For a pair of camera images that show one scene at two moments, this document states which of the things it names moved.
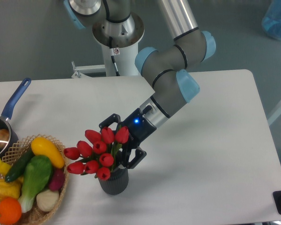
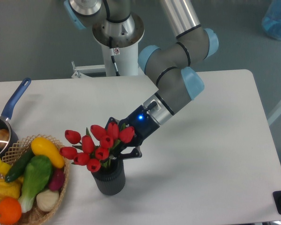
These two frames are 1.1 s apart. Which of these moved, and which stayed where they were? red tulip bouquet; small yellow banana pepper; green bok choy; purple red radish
Moved: red tulip bouquet
Stayed: purple red radish; small yellow banana pepper; green bok choy
